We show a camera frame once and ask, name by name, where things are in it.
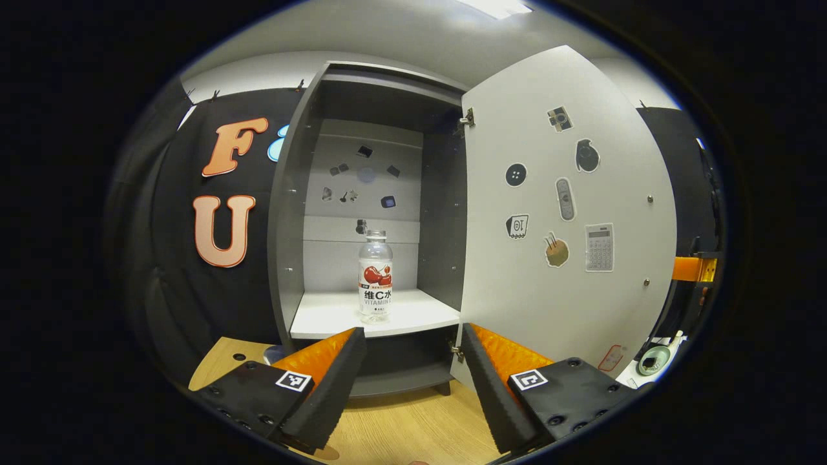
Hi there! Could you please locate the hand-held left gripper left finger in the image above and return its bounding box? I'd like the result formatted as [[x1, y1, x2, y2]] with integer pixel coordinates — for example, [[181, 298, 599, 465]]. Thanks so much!
[[194, 327, 367, 456]]

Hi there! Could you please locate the clear plastic bottle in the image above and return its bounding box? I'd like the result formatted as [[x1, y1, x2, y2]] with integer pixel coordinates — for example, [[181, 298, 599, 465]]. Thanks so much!
[[358, 230, 393, 324]]

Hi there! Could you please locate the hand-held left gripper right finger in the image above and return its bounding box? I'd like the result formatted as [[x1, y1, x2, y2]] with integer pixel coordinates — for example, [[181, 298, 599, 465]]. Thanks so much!
[[460, 323, 640, 456]]

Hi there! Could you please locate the ceiling light panel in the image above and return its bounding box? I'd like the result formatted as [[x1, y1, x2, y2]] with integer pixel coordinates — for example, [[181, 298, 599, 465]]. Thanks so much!
[[455, 0, 534, 20]]

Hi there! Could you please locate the black backdrop cloth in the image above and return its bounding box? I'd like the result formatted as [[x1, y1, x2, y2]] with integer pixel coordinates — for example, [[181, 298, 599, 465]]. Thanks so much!
[[107, 77, 718, 388]]

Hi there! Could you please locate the round green tape roll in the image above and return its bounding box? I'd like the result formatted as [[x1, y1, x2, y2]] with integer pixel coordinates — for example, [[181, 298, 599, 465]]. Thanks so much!
[[636, 344, 674, 377]]

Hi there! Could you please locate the white cabinet door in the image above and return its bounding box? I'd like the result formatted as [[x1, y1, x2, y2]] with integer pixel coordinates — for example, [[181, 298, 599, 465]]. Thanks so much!
[[450, 44, 679, 391]]

